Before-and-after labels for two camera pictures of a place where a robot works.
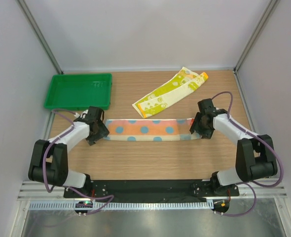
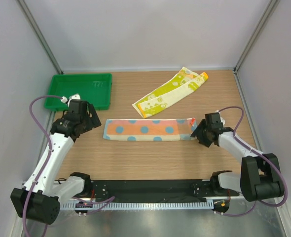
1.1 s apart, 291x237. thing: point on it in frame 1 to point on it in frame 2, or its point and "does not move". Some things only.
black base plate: (154, 188) does not move
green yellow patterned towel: (169, 91) does not move
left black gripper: (103, 131) to (94, 121)
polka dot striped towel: (150, 130) does not move
